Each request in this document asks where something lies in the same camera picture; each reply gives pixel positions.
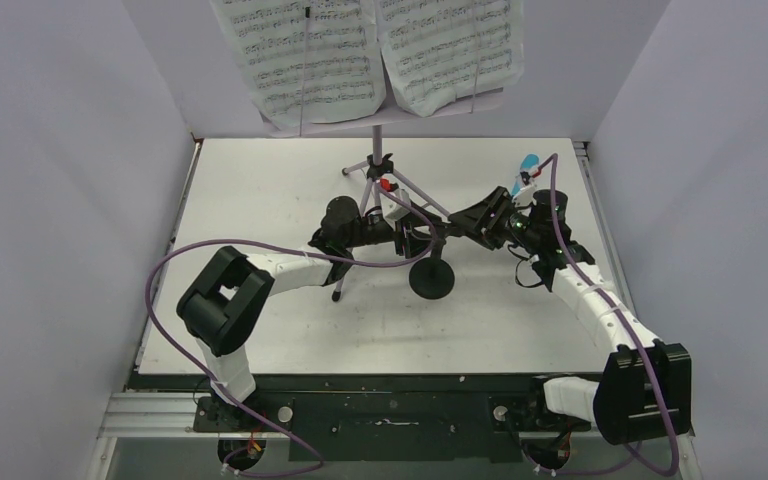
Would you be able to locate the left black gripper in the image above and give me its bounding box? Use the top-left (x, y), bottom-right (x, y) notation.
top-left (344, 203), bottom-right (445, 257)

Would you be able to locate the black microphone desk stand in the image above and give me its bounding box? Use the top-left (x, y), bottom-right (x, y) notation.
top-left (408, 227), bottom-right (455, 300)

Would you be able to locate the lilac perforated music stand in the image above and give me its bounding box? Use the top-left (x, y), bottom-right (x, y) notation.
top-left (251, 0), bottom-right (524, 303)

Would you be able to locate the blue toy microphone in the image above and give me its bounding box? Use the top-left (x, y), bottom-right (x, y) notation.
top-left (511, 153), bottom-right (540, 198)

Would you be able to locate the sheet music page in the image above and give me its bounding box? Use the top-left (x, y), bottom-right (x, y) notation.
top-left (376, 0), bottom-right (524, 117)
top-left (211, 0), bottom-right (386, 130)

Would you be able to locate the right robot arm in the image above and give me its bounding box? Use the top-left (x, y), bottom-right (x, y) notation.
top-left (448, 187), bottom-right (692, 445)

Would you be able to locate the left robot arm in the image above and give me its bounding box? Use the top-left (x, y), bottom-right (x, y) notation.
top-left (176, 196), bottom-right (446, 431)

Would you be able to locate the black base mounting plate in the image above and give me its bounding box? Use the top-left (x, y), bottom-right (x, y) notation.
top-left (125, 372), bottom-right (660, 464)

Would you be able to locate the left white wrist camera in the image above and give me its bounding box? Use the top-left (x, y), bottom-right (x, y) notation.
top-left (379, 178), bottom-right (411, 227)

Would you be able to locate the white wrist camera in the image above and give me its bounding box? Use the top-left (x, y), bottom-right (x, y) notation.
top-left (379, 178), bottom-right (411, 227)
top-left (511, 166), bottom-right (541, 208)

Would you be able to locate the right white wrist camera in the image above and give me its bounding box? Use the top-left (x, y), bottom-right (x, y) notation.
top-left (511, 166), bottom-right (541, 208)

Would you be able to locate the aluminium rail frame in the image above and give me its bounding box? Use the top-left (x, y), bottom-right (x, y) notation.
top-left (88, 390), bottom-right (703, 480)

